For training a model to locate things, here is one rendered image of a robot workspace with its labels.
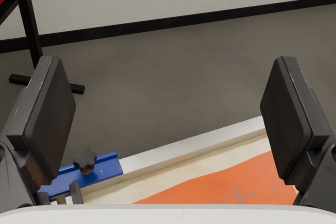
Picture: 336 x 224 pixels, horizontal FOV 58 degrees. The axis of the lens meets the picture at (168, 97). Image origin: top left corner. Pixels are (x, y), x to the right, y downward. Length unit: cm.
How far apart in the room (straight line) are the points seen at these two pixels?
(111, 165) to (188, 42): 213
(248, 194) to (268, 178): 7
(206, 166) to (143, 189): 16
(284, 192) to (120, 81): 166
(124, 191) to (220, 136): 26
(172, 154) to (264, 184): 23
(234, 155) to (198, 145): 10
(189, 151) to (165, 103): 143
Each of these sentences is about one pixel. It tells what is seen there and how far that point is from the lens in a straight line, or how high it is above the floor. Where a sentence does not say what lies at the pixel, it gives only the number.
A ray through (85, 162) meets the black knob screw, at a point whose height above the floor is 106.
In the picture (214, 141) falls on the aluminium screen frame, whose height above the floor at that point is 99.
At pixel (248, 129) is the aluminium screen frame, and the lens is 80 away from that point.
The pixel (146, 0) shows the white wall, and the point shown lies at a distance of 258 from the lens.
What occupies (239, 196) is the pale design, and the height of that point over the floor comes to 95.
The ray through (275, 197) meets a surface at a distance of 76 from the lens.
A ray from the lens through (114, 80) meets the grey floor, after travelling 225.
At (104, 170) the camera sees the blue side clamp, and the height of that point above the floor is 100.
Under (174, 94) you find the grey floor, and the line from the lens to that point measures 220.
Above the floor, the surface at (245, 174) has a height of 95.
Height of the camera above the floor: 157
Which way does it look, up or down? 47 degrees down
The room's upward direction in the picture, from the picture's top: 12 degrees clockwise
